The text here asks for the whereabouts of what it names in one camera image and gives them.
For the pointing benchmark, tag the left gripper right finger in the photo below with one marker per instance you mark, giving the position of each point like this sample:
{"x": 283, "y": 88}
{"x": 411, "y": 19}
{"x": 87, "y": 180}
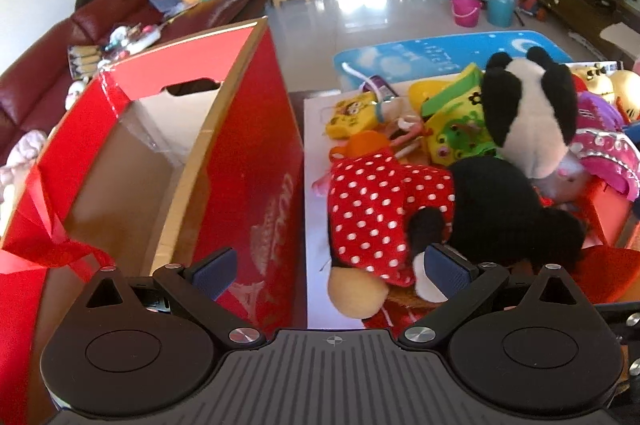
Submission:
{"x": 467, "y": 288}

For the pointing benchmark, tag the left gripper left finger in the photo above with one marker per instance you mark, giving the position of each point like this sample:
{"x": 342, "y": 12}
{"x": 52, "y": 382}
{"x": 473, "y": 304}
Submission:
{"x": 193, "y": 291}

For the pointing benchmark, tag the Minnie plush polka-dot dress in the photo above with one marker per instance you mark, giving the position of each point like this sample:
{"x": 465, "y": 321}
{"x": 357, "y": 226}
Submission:
{"x": 383, "y": 215}

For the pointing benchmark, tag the panda plush toy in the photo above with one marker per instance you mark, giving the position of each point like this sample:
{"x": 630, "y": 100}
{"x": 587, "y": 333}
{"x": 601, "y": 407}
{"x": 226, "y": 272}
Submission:
{"x": 530, "y": 110}

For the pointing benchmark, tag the pink toy house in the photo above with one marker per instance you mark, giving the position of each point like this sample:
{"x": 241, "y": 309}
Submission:
{"x": 603, "y": 148}

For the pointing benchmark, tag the red cardboard box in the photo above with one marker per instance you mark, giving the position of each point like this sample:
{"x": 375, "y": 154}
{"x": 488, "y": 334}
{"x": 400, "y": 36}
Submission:
{"x": 166, "y": 157}

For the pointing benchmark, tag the green yellow cloth book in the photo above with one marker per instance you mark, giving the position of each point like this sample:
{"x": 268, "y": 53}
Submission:
{"x": 454, "y": 121}

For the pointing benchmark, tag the yellow SpongeBob plush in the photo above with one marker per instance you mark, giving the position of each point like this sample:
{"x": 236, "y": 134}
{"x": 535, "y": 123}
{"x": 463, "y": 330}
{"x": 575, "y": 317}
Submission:
{"x": 354, "y": 115}

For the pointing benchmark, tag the blue play mat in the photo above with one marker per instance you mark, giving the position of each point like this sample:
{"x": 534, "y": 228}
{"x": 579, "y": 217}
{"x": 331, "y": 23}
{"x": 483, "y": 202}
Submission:
{"x": 414, "y": 59}

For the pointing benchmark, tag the dark red leather sofa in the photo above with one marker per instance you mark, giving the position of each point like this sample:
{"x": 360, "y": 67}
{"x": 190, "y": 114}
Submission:
{"x": 34, "y": 87}

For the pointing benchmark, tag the pink plastic bucket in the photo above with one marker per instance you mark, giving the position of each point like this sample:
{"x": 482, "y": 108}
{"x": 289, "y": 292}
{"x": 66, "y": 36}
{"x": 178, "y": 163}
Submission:
{"x": 466, "y": 13}

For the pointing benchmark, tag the blue plastic bucket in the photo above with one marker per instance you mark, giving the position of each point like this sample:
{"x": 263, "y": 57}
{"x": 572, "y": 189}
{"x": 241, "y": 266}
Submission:
{"x": 500, "y": 13}

